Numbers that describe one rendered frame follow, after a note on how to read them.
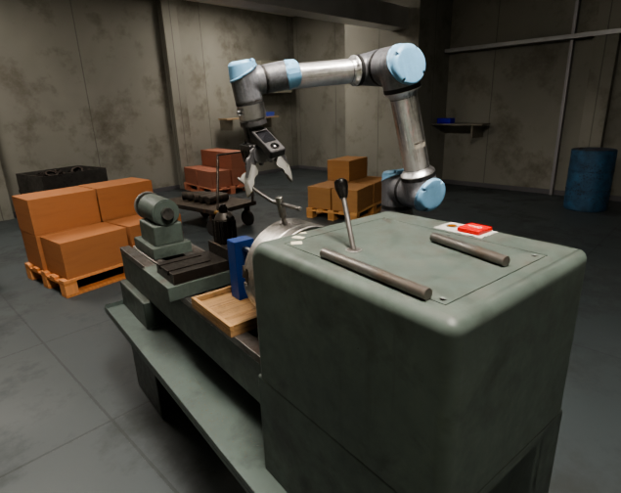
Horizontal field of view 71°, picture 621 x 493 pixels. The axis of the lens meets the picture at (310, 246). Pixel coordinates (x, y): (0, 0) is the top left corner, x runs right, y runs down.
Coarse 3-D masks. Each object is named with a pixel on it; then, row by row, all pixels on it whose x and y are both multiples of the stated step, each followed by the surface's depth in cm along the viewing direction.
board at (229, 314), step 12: (228, 288) 168; (192, 300) 160; (204, 300) 162; (216, 300) 162; (228, 300) 161; (240, 300) 161; (204, 312) 153; (216, 312) 152; (228, 312) 152; (240, 312) 152; (252, 312) 151; (216, 324) 146; (228, 324) 139; (240, 324) 140; (252, 324) 143
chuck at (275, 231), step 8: (272, 224) 130; (280, 224) 128; (296, 224) 126; (264, 232) 127; (272, 232) 125; (280, 232) 124; (256, 240) 127; (264, 240) 125; (248, 256) 126; (248, 264) 125; (248, 272) 125; (248, 280) 125; (248, 288) 127; (248, 296) 130
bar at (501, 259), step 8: (432, 240) 100; (440, 240) 97; (448, 240) 95; (456, 240) 94; (456, 248) 94; (464, 248) 91; (472, 248) 90; (480, 248) 88; (480, 256) 88; (488, 256) 86; (496, 256) 85; (504, 256) 83; (504, 264) 84
